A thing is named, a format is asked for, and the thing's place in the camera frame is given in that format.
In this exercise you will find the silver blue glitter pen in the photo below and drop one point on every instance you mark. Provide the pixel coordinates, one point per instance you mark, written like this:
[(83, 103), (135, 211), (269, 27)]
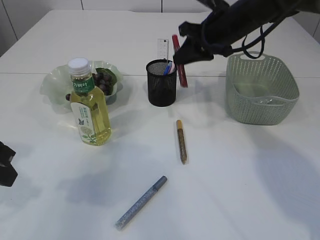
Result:
[(140, 203)]

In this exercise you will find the blue scissors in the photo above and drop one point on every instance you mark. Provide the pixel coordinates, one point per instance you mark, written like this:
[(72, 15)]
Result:
[(167, 69)]

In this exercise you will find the red glitter glue pen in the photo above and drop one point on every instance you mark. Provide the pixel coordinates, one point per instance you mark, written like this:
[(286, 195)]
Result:
[(180, 68)]

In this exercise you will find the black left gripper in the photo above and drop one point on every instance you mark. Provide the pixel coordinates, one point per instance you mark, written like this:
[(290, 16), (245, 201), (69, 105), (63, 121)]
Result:
[(8, 174)]

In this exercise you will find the yellow tea drink bottle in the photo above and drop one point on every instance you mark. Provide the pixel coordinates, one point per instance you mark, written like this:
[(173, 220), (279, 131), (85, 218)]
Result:
[(88, 104)]

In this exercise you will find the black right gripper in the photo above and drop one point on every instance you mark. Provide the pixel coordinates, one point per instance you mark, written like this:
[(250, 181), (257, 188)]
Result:
[(227, 24)]

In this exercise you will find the green woven plastic basket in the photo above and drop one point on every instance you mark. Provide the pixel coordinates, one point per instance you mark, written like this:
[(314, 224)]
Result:
[(259, 91)]

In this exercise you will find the purple artificial grape bunch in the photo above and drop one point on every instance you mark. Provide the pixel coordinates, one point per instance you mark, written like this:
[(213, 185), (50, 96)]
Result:
[(102, 81)]

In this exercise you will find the black mesh pen holder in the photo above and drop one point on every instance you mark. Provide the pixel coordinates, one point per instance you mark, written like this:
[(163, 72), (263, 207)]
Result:
[(161, 87)]

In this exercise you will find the pink scissors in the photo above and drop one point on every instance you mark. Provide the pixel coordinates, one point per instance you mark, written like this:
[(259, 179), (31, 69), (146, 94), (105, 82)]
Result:
[(172, 68)]

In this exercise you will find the clear plastic sheet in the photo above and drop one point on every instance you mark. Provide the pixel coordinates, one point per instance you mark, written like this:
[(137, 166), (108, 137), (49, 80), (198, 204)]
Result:
[(264, 101)]

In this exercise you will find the clear plastic ruler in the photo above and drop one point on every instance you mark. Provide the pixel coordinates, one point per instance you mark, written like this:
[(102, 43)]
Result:
[(163, 49)]

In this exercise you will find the gold glitter glue pen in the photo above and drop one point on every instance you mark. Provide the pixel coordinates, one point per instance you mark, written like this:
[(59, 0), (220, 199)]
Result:
[(181, 142)]

